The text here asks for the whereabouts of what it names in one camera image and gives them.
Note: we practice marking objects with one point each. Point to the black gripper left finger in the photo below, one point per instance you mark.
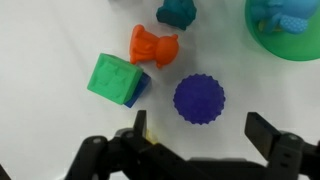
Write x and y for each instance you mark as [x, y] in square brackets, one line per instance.
[100, 160]

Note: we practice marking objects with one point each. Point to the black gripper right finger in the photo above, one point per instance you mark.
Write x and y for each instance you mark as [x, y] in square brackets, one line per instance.
[290, 156]

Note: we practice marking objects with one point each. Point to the green rubber block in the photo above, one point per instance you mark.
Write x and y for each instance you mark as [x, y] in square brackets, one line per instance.
[111, 78]

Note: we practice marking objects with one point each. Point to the light blue rubber toy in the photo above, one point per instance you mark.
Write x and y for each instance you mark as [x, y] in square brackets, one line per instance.
[286, 13]

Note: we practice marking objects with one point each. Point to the orange rubber toy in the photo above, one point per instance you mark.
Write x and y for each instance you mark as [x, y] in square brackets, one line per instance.
[156, 46]

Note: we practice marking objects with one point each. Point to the purple bumpy ball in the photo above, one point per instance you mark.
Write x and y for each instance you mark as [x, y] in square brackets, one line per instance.
[199, 99]

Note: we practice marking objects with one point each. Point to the blue rubber block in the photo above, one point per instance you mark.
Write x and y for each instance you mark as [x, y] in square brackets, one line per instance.
[140, 90]

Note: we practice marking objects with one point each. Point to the teal rubber toy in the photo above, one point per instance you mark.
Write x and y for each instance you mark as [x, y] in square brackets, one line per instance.
[176, 13]

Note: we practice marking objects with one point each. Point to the green plastic bowl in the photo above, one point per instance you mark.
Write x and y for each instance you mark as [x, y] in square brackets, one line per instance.
[293, 46]

